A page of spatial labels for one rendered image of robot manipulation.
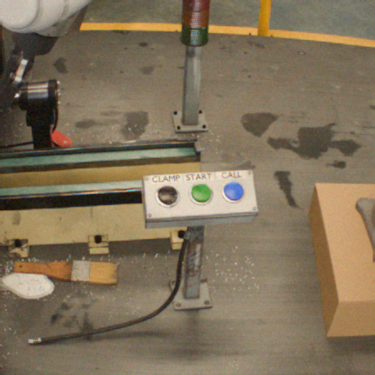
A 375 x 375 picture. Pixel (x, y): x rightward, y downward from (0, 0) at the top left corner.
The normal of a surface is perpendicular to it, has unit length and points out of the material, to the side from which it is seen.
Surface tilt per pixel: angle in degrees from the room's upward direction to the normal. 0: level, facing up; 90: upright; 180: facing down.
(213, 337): 0
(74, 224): 90
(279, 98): 0
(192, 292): 90
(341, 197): 4
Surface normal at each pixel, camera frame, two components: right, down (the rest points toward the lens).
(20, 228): 0.14, 0.66
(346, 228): 0.02, -0.79
